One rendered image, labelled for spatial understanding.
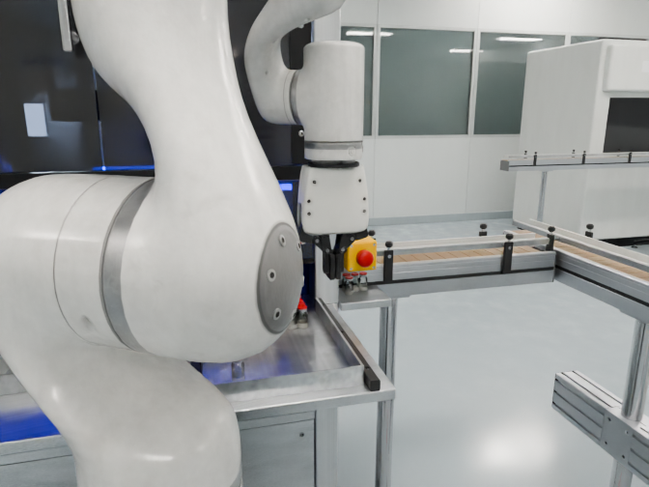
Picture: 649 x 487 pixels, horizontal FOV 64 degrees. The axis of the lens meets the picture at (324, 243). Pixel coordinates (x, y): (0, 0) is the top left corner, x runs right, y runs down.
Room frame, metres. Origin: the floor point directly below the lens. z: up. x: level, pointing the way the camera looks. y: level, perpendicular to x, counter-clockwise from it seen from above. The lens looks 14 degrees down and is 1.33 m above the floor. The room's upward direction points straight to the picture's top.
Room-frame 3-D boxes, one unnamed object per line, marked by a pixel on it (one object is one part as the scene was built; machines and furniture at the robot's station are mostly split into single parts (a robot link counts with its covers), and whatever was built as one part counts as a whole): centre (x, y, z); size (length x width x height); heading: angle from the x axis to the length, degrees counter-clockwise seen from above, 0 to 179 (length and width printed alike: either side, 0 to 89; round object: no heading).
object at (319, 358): (0.92, 0.10, 0.90); 0.34 x 0.26 x 0.04; 14
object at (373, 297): (1.25, -0.09, 0.87); 0.14 x 0.13 x 0.02; 14
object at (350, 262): (1.21, -0.08, 1.00); 0.08 x 0.07 x 0.07; 14
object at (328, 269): (0.75, 0.00, 1.11); 0.03 x 0.03 x 0.07; 14
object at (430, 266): (1.42, -0.32, 0.92); 0.69 x 0.16 x 0.16; 104
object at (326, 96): (0.76, -0.01, 1.35); 0.09 x 0.08 x 0.13; 71
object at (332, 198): (0.75, -0.01, 1.21); 0.10 x 0.08 x 0.11; 104
